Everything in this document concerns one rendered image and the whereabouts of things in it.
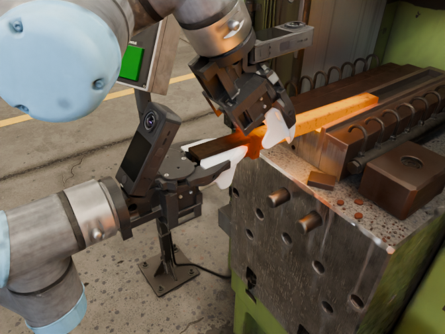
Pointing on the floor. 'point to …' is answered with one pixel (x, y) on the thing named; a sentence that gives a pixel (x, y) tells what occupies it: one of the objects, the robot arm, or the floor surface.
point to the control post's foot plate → (165, 281)
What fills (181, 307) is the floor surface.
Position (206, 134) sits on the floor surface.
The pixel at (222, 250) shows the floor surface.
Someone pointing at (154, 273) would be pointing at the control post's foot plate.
